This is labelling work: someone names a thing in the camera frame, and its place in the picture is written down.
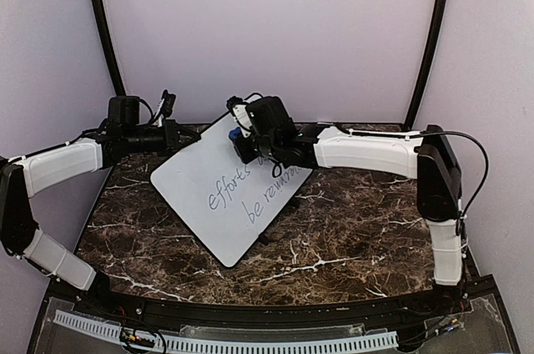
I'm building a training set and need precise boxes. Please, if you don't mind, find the white whiteboard black frame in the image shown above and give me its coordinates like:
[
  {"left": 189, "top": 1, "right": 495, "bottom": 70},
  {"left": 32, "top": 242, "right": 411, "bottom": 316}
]
[{"left": 150, "top": 113, "right": 311, "bottom": 268}]

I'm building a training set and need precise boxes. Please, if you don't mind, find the black curved front rail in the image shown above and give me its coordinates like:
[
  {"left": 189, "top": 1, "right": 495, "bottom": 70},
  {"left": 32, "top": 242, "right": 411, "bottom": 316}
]
[{"left": 39, "top": 276, "right": 497, "bottom": 331}]

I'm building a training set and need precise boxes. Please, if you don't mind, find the right black frame post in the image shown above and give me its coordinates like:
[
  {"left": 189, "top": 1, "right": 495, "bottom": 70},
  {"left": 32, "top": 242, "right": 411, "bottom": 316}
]
[{"left": 402, "top": 0, "right": 447, "bottom": 130}]

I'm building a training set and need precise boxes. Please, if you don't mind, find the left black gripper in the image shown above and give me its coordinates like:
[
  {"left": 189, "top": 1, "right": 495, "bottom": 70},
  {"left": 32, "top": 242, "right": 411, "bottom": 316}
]
[{"left": 124, "top": 119, "right": 201, "bottom": 156}]

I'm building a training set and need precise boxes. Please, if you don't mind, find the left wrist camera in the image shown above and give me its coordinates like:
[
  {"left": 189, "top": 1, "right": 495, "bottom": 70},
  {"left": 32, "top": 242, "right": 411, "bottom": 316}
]
[{"left": 153, "top": 89, "right": 176, "bottom": 127}]

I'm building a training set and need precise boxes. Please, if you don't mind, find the white slotted cable duct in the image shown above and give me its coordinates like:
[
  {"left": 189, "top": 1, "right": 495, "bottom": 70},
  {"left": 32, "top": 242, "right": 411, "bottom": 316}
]
[{"left": 53, "top": 310, "right": 398, "bottom": 353}]

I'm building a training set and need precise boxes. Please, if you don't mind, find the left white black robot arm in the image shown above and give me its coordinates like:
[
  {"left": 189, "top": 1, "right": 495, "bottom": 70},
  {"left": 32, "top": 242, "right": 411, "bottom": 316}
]
[{"left": 1, "top": 92, "right": 200, "bottom": 317}]

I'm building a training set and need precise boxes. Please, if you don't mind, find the black frame post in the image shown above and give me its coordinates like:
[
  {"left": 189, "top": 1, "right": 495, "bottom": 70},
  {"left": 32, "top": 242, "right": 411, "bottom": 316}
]
[
  {"left": 91, "top": 0, "right": 126, "bottom": 96},
  {"left": 402, "top": 0, "right": 447, "bottom": 130}
]

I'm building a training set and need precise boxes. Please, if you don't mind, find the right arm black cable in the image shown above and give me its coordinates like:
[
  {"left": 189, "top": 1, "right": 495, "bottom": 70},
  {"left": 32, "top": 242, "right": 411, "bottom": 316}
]
[{"left": 341, "top": 130, "right": 490, "bottom": 221}]

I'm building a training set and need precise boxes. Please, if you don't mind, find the blue whiteboard eraser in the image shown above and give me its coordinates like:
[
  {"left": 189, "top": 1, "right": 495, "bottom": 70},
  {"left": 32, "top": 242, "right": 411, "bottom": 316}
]
[{"left": 229, "top": 128, "right": 242, "bottom": 141}]

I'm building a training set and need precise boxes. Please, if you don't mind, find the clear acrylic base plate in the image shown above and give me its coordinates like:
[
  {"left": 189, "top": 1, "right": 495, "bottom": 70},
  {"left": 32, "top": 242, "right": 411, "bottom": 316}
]
[{"left": 29, "top": 298, "right": 513, "bottom": 353}]

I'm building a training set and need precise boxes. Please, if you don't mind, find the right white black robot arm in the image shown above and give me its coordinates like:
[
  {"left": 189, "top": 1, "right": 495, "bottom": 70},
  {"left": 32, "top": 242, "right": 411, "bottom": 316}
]
[{"left": 227, "top": 96, "right": 463, "bottom": 316}]

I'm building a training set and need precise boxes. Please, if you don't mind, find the left black frame post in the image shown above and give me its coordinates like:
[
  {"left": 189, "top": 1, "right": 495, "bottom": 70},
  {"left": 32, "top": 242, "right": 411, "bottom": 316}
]
[{"left": 91, "top": 0, "right": 126, "bottom": 96}]

